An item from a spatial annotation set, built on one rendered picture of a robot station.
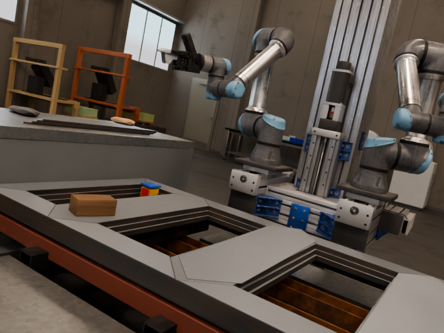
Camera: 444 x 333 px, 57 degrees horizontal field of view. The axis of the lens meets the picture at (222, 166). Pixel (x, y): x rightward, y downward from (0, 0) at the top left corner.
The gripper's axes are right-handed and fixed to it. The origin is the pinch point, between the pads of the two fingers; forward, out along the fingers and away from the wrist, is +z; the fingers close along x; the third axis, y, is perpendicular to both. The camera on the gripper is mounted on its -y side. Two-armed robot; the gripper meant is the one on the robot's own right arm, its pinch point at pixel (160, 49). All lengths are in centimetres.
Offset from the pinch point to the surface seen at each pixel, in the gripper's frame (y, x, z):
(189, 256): 53, -80, 25
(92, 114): 120, 729, -223
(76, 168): 51, -2, 30
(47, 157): 45, -7, 42
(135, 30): -97, 988, -412
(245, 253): 54, -80, 7
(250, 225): 59, -52, -19
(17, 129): 35, -11, 53
